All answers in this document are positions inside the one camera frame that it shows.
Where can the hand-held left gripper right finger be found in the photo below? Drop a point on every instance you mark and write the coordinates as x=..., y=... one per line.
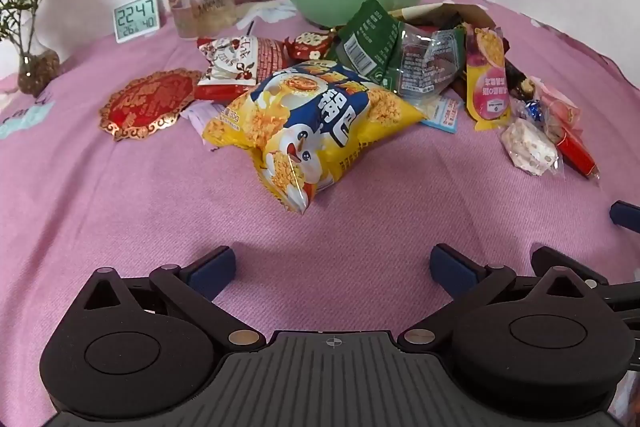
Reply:
x=450, y=269

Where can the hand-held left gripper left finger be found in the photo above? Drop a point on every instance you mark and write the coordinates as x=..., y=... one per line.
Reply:
x=215, y=272

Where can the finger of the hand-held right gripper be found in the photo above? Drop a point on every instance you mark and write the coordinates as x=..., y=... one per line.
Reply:
x=550, y=257
x=625, y=214

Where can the bright red stick packet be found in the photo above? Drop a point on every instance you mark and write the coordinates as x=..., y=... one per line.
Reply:
x=575, y=152

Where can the light blue pouch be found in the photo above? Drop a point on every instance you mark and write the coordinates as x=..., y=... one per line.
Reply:
x=442, y=112

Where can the clear plastic snack packet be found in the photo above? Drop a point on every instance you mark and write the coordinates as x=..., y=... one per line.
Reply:
x=425, y=62

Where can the dark green snack packet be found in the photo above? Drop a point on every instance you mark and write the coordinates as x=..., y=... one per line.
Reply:
x=370, y=37

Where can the pink printed tablecloth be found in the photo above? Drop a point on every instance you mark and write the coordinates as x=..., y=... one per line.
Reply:
x=125, y=207

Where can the white nougat candy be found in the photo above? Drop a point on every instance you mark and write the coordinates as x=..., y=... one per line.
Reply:
x=527, y=146

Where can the blue foil chocolate ball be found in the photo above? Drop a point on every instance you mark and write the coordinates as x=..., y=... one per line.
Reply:
x=534, y=111

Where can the lavender packet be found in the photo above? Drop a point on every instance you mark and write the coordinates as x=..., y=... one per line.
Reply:
x=200, y=114

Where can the large yellow snack bag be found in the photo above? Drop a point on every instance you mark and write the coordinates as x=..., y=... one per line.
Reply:
x=300, y=122

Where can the ornate red gold packet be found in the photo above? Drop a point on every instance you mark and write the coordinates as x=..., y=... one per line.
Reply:
x=145, y=102

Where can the yellow and pink pouch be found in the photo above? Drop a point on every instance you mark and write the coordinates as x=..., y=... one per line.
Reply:
x=487, y=77

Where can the red and white snack packet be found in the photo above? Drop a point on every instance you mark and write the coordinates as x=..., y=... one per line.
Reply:
x=235, y=57

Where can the small red flower-print packet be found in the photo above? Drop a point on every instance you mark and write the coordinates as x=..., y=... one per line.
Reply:
x=307, y=44

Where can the white cloth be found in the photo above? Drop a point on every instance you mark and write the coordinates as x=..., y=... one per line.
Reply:
x=272, y=12

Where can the white digital clock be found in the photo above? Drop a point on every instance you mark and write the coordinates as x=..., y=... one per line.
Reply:
x=135, y=18

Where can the leafy plant in glass vase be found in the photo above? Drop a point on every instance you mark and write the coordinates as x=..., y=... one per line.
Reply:
x=37, y=67

